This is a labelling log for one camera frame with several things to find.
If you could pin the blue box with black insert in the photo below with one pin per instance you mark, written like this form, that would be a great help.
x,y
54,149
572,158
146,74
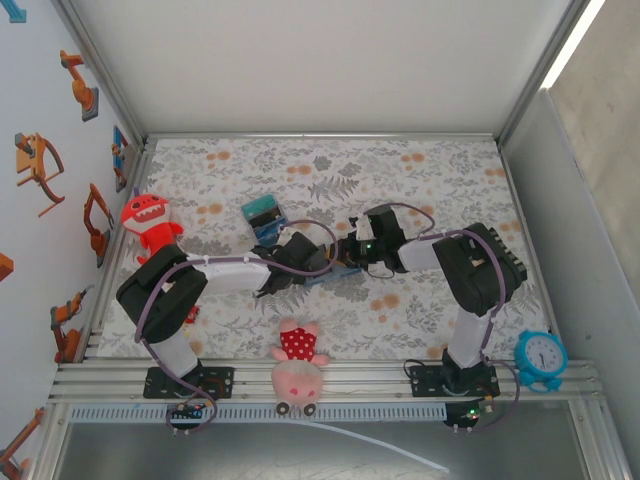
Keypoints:
x,y
286,220

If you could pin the aluminium side rail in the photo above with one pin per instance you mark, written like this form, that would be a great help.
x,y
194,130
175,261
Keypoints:
x,y
141,165

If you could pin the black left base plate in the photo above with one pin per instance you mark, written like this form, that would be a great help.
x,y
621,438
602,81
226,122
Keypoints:
x,y
222,380

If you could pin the pink pig plush toy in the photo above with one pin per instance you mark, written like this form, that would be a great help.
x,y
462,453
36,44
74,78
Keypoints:
x,y
297,380

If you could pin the blue logo credit card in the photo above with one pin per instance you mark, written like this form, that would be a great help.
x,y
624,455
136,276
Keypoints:
x,y
270,234

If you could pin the dark VIP credit card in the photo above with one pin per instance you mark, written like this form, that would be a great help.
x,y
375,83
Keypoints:
x,y
265,219

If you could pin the blue orange wall sticker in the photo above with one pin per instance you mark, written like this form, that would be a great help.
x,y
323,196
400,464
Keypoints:
x,y
119,150

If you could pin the red yellow toy car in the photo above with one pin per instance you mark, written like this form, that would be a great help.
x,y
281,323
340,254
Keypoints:
x,y
192,314

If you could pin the aluminium front rail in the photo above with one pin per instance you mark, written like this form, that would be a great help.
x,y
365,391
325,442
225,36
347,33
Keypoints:
x,y
370,380

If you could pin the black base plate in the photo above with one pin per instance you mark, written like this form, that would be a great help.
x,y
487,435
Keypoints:
x,y
422,380
222,380

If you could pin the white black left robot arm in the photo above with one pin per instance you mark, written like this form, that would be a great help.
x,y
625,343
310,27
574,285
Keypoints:
x,y
230,275

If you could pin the blue card holder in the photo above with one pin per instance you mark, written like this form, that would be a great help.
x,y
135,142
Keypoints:
x,y
340,274

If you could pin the thin white plastic strip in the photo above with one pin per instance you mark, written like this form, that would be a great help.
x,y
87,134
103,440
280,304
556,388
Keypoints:
x,y
442,467

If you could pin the red shark plush toy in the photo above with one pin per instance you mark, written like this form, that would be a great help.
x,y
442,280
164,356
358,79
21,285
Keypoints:
x,y
147,220

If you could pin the blue alarm clock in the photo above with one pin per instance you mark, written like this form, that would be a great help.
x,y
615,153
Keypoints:
x,y
542,355

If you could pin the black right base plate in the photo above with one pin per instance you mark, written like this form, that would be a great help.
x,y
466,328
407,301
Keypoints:
x,y
422,380

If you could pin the aluminium back rail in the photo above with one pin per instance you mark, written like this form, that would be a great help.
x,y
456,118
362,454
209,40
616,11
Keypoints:
x,y
320,136

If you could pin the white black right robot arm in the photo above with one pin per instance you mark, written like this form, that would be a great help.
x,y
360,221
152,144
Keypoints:
x,y
420,255

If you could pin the floral table mat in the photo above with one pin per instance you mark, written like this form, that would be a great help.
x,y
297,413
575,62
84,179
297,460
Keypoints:
x,y
300,160

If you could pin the teal credit card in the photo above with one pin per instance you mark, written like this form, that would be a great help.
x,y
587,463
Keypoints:
x,y
259,205

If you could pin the orange gripper wall sticker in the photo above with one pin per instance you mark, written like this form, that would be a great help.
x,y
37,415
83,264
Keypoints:
x,y
27,162

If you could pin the orange block wall sticker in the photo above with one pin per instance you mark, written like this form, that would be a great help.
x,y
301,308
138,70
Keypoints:
x,y
5,265

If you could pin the aluminium frame post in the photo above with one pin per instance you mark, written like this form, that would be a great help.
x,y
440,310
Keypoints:
x,y
100,65
546,65

